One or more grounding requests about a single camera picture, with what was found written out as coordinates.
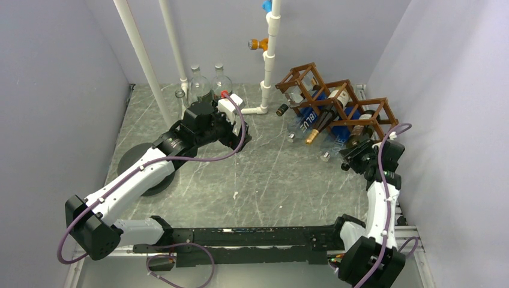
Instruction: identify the blue labelled clear bottle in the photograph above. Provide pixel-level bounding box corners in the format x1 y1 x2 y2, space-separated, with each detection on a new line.
287 107 318 142

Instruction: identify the clear bottle red green label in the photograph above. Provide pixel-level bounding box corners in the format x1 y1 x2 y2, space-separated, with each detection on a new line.
188 64 212 104

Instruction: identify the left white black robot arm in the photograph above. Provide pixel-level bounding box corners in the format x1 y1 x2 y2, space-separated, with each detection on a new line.
65 94 251 260

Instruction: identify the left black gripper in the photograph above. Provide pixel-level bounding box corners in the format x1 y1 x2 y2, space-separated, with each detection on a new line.
196 100 251 152

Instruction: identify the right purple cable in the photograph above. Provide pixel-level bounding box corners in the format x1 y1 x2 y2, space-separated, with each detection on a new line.
328 123 420 288

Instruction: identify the standing clear empty bottle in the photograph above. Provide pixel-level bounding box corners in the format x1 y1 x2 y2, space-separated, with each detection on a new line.
175 88 190 119

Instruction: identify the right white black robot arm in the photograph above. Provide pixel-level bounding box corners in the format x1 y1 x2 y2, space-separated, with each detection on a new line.
330 139 406 287

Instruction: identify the orange valve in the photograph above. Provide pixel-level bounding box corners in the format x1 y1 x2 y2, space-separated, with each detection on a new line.
248 38 268 52

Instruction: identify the brown wooden wine rack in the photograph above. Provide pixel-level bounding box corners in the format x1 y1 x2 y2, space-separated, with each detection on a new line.
276 62 399 139

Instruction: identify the clear bottle dark label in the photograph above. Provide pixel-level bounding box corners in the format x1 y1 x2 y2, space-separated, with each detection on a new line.
211 63 233 100

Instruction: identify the dark bottle silver cap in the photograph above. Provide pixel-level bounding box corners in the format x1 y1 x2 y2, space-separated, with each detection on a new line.
340 110 375 172

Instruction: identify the dark bottle gold cap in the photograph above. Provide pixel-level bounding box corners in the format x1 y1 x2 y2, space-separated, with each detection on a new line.
305 88 350 145

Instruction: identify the lower blue clear bottle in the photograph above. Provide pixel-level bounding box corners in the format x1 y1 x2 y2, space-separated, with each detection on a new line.
320 133 350 162

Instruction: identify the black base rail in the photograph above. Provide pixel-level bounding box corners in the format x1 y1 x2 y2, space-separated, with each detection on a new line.
133 214 353 268

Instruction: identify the purple cable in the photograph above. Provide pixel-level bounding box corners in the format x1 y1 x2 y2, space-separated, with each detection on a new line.
328 123 420 288
56 92 247 288

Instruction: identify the slanted white pvc pipe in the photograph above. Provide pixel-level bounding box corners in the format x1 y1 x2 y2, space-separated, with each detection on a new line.
113 0 173 128

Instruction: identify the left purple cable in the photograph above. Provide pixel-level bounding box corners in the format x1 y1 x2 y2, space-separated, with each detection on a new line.
56 92 247 288

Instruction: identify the white pvc pipe frame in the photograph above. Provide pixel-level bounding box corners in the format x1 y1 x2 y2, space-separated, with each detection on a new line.
158 0 281 115

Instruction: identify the aluminium frame rail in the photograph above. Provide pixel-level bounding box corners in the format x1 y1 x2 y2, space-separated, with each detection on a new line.
63 226 434 288

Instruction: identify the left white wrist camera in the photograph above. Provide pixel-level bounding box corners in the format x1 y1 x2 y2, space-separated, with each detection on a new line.
217 91 245 134

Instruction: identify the blue valve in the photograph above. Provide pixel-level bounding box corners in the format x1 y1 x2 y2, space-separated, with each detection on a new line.
262 0 273 13

